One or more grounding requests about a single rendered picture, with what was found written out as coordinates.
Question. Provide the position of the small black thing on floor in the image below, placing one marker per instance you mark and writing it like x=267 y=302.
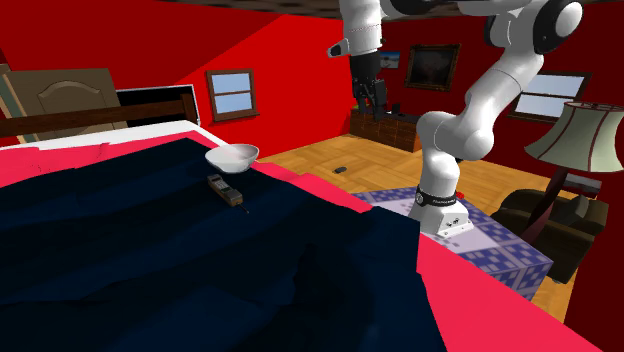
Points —
x=340 y=169

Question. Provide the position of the brown panel door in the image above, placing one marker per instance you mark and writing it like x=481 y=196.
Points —
x=63 y=95

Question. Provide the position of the black panel with white frame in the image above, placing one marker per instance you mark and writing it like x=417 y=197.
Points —
x=156 y=95

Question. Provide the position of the brown wooden dresser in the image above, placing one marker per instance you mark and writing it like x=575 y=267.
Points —
x=385 y=130

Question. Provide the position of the white bowl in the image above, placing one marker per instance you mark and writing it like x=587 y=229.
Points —
x=233 y=157

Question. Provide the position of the dark blue blanket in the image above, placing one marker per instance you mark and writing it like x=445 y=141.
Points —
x=146 y=268

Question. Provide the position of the wooden framed window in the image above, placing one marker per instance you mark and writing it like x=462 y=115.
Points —
x=233 y=95

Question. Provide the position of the dark framed painting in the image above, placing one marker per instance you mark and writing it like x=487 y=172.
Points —
x=431 y=67

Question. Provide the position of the pink bed with wooden headboard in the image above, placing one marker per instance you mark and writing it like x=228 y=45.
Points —
x=487 y=302

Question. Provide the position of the floor lamp with pale shade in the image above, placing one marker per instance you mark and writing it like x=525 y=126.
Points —
x=582 y=139

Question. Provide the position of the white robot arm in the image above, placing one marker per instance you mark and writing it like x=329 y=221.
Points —
x=480 y=102

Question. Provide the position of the dark framed window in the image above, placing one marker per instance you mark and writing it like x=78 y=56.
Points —
x=551 y=95

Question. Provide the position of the small blue wall picture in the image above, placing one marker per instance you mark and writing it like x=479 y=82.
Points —
x=391 y=59

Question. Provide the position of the dark brown armchair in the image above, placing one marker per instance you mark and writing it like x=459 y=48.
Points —
x=565 y=234

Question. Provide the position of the purple patterned robot stand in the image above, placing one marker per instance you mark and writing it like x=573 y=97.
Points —
x=497 y=251

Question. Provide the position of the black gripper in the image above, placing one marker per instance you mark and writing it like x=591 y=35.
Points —
x=365 y=66

